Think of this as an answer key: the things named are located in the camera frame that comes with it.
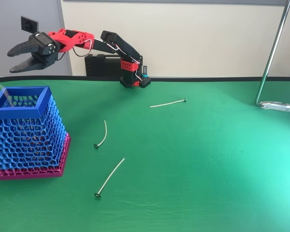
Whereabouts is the chrome metal stand pole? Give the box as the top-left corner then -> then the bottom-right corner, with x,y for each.
255,0 -> 290,111

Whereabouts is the black plastic tool case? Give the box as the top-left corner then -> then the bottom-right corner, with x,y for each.
84,53 -> 123,77

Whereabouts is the black square plate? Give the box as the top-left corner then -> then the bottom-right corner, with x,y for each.
20,15 -> 39,32

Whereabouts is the silver clamp fitting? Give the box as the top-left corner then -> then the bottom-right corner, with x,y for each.
260,101 -> 290,113

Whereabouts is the blue and magenta lattice basket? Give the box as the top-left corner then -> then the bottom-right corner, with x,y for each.
0,86 -> 72,181

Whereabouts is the red white servo cable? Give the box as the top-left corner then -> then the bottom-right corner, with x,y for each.
72,39 -> 93,58

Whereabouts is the green table cloth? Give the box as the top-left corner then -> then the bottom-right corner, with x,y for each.
0,76 -> 290,232

